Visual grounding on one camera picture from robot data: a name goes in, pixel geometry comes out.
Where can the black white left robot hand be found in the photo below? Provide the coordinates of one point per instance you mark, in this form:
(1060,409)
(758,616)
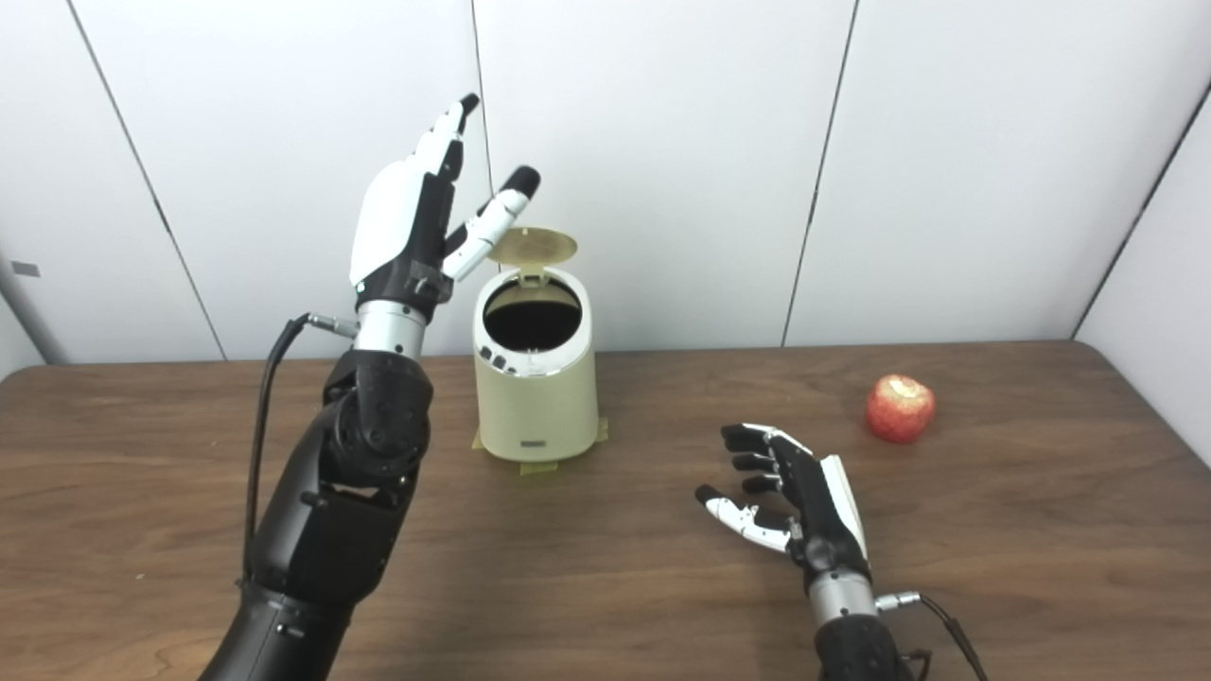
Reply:
(393,218)

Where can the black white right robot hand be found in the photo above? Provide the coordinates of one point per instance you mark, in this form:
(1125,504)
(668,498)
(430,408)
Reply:
(814,511)

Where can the red apple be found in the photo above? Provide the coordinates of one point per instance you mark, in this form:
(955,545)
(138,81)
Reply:
(899,409)

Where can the cream round bin lid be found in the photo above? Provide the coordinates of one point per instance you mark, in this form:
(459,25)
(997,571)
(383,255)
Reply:
(535,246)

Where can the cream-colored round bin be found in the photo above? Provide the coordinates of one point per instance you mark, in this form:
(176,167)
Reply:
(537,407)

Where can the grey wall sticker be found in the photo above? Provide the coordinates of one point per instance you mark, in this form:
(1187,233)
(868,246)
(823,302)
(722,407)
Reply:
(26,270)

